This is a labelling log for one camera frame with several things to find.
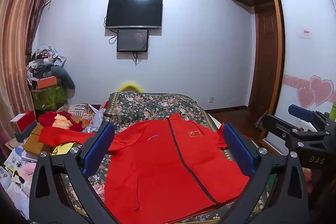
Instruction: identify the cardboard box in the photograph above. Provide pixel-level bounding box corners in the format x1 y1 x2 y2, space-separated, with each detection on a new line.
23 115 88 156

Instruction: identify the green patterned cloth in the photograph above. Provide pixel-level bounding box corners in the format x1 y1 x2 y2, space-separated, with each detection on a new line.
31 85 68 112

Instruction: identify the grey cloth bundle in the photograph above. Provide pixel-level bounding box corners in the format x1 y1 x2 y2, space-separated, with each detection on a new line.
256 110 269 131

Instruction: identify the red box with white lid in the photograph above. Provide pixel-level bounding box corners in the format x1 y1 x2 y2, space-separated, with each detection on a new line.
10 110 36 133

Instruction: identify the striped patterned bedding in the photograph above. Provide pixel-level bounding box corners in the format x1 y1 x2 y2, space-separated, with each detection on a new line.
64 103 106 133

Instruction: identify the small black wall monitor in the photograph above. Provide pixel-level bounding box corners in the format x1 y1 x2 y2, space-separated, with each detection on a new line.
117 29 150 52

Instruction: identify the dark floral blanket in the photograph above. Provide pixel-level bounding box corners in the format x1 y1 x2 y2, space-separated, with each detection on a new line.
56 91 273 224

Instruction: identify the yellow bag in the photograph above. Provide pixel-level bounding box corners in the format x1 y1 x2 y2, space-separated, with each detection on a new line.
51 141 81 157

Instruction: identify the yellow fluffy item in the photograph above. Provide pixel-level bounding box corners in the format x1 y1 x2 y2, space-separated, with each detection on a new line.
117 81 145 93

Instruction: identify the striped brown curtain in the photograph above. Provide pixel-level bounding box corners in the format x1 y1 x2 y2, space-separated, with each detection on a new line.
0 0 55 135

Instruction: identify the black wall television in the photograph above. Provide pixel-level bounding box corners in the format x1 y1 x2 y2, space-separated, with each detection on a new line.
106 0 163 30

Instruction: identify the grey cushion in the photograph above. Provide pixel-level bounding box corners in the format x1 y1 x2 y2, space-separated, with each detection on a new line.
51 67 76 96

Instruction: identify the pile of papers and bags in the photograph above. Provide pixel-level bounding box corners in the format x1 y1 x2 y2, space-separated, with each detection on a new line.
0 145 38 216

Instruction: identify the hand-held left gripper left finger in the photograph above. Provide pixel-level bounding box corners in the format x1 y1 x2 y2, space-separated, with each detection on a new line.
29 122 116 224

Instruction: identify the person's right hand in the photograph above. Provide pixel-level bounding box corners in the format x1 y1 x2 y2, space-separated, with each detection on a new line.
302 168 319 194

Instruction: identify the pile of patterned clothes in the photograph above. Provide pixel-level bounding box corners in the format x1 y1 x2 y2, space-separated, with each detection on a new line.
26 45 68 88

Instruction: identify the wooden door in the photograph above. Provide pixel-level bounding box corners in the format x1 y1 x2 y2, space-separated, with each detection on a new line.
248 7 279 112

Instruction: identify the white heart-print wardrobe door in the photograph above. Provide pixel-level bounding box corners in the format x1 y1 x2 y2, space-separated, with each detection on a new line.
273 0 336 132

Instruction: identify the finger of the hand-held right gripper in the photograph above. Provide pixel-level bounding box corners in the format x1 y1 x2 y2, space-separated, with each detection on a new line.
288 104 330 125
262 114 305 146

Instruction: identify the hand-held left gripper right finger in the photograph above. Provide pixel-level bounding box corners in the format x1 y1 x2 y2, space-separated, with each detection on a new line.
223 122 309 224

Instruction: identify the orange box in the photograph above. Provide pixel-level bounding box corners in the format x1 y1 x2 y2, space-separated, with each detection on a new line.
37 76 58 89

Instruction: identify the red zip jacket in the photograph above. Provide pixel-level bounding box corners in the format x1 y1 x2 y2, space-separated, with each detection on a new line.
38 113 251 224

